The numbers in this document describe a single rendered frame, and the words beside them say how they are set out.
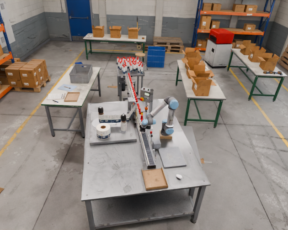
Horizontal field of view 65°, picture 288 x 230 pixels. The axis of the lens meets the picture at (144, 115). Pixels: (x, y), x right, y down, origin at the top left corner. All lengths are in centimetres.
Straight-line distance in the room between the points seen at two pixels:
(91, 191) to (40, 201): 131
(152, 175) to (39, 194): 190
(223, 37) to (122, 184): 662
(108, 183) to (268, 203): 253
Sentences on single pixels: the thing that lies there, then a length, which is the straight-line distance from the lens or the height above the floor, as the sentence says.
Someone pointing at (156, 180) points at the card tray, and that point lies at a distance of 283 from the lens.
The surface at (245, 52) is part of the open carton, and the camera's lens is 787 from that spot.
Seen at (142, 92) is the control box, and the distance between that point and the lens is 333.
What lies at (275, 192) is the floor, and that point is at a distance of 441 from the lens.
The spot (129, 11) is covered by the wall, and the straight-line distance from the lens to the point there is 1059.
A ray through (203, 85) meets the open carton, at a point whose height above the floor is 103.
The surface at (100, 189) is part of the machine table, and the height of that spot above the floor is 83.
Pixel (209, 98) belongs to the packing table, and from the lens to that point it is 482.
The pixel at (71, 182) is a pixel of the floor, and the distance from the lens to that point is 402.
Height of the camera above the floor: 298
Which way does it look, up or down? 33 degrees down
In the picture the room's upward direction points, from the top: 2 degrees clockwise
